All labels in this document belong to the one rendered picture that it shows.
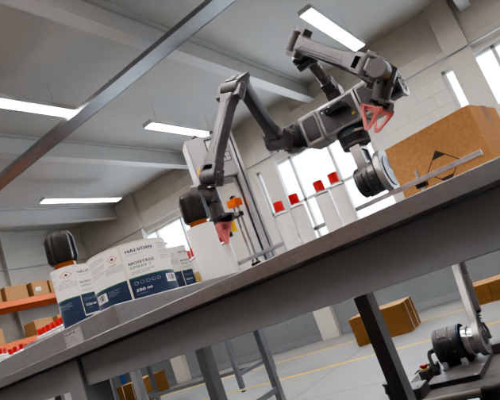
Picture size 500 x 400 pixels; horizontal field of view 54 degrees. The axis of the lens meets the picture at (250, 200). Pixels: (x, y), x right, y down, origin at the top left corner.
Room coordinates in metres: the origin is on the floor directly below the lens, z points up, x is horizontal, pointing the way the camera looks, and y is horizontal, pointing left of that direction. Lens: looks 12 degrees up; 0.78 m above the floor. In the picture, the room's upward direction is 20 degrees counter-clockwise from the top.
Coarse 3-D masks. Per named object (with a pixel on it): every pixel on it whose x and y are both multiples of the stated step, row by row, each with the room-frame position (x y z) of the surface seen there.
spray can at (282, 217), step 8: (280, 208) 1.63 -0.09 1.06; (280, 216) 1.63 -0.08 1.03; (288, 216) 1.63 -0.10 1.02; (280, 224) 1.63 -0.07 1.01; (288, 224) 1.63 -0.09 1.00; (280, 232) 1.64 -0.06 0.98; (288, 232) 1.62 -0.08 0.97; (296, 232) 1.64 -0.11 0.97; (288, 240) 1.63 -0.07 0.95; (296, 240) 1.63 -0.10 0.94; (288, 248) 1.63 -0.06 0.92
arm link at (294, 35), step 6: (294, 30) 1.67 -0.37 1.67; (294, 36) 1.67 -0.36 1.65; (288, 42) 1.69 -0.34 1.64; (294, 42) 1.68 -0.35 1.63; (288, 48) 1.70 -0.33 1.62; (324, 60) 1.78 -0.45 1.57; (336, 66) 1.79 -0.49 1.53; (348, 72) 1.81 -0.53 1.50; (366, 84) 1.84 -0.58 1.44; (372, 84) 1.84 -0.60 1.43
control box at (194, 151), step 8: (208, 136) 1.86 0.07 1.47; (184, 144) 1.85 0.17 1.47; (192, 144) 1.84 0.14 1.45; (200, 144) 1.84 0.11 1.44; (184, 152) 1.90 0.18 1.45; (192, 152) 1.83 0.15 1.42; (200, 152) 1.84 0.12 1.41; (192, 160) 1.84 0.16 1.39; (200, 160) 1.84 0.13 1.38; (232, 160) 1.87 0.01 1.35; (192, 168) 1.85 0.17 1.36; (200, 168) 1.83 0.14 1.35; (224, 168) 1.86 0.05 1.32; (232, 168) 1.87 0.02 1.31; (192, 176) 1.90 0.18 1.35; (224, 176) 1.86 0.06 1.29; (232, 176) 1.88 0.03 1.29; (224, 184) 1.95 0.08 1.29
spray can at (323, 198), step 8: (320, 184) 1.53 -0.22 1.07; (320, 192) 1.53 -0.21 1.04; (328, 192) 1.53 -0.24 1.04; (320, 200) 1.53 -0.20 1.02; (328, 200) 1.52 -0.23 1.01; (320, 208) 1.53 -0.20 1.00; (328, 208) 1.52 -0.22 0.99; (336, 208) 1.54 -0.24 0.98; (328, 216) 1.52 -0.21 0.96; (336, 216) 1.52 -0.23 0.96; (328, 224) 1.53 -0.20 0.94; (336, 224) 1.52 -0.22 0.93
